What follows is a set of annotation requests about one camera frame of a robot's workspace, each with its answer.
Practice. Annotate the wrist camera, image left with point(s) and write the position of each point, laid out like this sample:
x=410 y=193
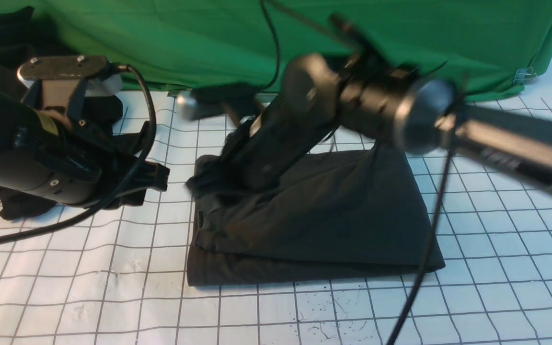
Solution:
x=58 y=86

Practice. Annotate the gray long-sleeve top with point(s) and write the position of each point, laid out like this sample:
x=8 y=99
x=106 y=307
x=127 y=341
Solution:
x=336 y=215

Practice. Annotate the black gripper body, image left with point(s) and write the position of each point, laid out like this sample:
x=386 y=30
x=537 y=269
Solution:
x=79 y=168

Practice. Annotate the black clothes pile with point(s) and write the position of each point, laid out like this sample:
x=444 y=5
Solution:
x=21 y=39

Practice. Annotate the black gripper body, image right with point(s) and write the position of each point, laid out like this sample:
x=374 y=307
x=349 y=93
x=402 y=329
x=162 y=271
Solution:
x=261 y=150

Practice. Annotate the silver binder clip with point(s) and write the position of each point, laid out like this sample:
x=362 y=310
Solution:
x=522 y=76

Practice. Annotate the green backdrop cloth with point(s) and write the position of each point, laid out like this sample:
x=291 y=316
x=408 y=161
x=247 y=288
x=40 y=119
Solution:
x=194 y=43

